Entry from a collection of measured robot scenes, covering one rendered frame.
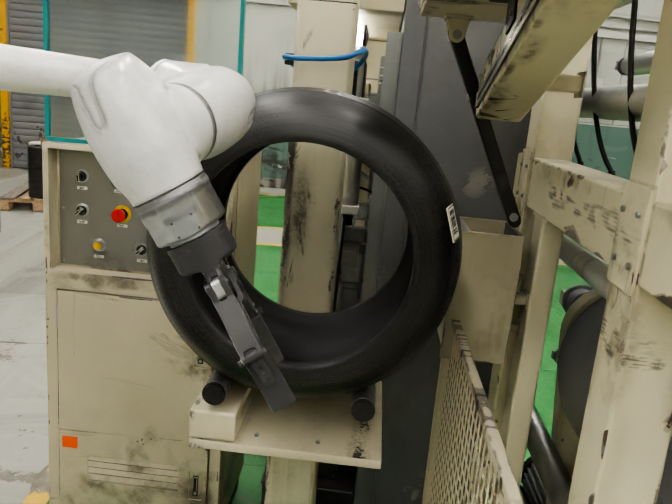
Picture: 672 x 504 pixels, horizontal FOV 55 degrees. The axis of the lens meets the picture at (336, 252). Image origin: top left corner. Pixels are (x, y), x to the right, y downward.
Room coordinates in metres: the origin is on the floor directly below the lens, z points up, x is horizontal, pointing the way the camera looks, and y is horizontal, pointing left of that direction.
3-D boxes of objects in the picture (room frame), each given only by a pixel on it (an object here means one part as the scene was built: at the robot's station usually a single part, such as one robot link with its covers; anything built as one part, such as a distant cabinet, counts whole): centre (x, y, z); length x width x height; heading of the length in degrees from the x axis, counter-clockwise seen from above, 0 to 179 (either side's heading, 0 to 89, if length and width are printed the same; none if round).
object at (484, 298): (1.47, -0.34, 1.05); 0.20 x 0.15 x 0.30; 177
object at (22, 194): (7.31, 3.33, 0.38); 1.20 x 0.80 x 0.76; 13
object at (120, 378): (1.98, 0.57, 0.63); 0.56 x 0.41 x 1.27; 87
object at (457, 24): (1.40, -0.21, 1.61); 0.06 x 0.06 x 0.05; 87
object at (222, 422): (1.28, 0.20, 0.83); 0.36 x 0.09 x 0.06; 177
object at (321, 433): (1.27, 0.06, 0.80); 0.37 x 0.36 x 0.02; 87
